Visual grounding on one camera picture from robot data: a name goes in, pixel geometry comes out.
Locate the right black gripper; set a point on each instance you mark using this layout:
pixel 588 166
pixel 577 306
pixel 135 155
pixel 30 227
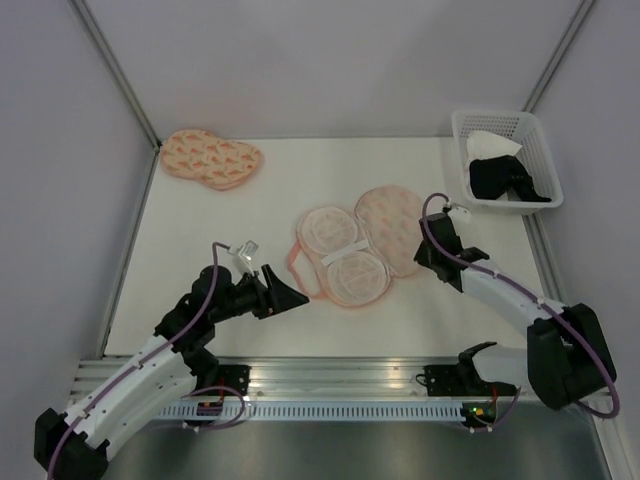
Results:
pixel 420 256

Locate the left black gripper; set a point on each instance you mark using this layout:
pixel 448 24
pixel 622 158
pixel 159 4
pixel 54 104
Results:
pixel 277 297

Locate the floral mesh laundry bag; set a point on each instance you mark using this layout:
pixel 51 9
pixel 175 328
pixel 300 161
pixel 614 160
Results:
pixel 352 257

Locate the black bra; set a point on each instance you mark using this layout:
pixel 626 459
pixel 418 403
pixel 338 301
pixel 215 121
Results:
pixel 491 178

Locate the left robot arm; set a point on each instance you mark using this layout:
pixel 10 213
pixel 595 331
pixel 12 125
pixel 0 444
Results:
pixel 174 362

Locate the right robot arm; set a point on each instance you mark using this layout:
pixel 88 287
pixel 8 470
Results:
pixel 566 357

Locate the white bra in basket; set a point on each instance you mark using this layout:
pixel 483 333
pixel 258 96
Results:
pixel 483 145

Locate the white perforated plastic basket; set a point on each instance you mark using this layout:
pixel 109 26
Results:
pixel 535 155

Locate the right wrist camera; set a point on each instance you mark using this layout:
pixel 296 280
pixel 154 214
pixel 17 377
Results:
pixel 456 212

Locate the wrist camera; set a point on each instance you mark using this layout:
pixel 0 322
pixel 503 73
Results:
pixel 242 256
pixel 456 212

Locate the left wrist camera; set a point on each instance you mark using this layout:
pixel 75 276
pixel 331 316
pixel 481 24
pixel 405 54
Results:
pixel 242 256

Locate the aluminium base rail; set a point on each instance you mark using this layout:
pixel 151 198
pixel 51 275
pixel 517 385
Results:
pixel 340 378

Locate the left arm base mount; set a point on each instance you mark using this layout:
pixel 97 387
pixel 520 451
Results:
pixel 230 382

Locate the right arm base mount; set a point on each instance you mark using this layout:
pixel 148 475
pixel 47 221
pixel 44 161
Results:
pixel 458 381

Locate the white slotted cable duct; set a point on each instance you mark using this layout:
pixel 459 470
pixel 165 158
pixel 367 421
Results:
pixel 439 411

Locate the right aluminium frame post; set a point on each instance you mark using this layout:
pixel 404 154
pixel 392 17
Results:
pixel 561 50

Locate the aluminium frame post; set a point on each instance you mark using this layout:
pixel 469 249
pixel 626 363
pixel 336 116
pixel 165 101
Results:
pixel 96 35
pixel 561 50

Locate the left aluminium frame post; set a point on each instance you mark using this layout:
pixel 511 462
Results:
pixel 96 35

